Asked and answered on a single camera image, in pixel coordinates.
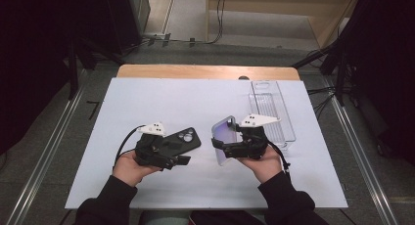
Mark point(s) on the black stand leg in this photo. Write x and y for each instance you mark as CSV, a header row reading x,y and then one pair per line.
x,y
73,75
313,57

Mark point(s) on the grey garment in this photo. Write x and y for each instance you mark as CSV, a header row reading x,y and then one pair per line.
x,y
163,218

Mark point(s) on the person's right hand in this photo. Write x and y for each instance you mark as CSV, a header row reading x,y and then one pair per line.
x,y
266,168

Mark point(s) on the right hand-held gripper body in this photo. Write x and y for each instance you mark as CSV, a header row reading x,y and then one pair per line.
x,y
251,143

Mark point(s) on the white board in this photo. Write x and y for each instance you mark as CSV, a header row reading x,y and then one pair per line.
x,y
179,98

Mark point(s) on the black curtain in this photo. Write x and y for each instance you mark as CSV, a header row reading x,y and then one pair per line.
x,y
381,71
39,55

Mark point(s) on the clear plastic box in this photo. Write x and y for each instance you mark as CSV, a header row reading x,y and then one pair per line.
x,y
270,98

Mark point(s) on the wooden platform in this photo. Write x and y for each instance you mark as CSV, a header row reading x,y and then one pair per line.
x,y
261,6

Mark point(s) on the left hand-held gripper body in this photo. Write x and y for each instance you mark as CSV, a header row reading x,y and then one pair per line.
x,y
150,150

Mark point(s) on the person's left hand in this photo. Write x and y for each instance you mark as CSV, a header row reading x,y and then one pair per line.
x,y
129,169

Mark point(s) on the black phone case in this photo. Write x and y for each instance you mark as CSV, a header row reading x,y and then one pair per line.
x,y
193,146

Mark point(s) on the metal floor rail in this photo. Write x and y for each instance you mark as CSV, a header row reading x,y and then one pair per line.
x,y
362,159
42,166

